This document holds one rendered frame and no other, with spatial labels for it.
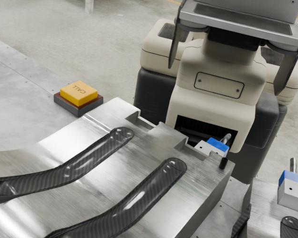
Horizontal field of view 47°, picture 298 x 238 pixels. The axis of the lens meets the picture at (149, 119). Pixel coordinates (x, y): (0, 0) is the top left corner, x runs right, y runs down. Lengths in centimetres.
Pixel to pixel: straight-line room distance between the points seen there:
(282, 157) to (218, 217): 161
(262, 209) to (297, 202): 6
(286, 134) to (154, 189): 197
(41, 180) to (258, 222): 32
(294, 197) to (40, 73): 65
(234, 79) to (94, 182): 50
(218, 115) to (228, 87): 8
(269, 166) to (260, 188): 148
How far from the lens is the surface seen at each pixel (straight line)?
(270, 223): 57
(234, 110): 89
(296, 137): 244
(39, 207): 43
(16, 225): 40
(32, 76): 90
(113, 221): 46
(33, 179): 48
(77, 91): 77
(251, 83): 88
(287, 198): 59
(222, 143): 69
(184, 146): 61
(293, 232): 58
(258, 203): 59
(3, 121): 75
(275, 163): 214
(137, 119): 65
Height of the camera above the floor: 125
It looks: 36 degrees down
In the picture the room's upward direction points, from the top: 11 degrees clockwise
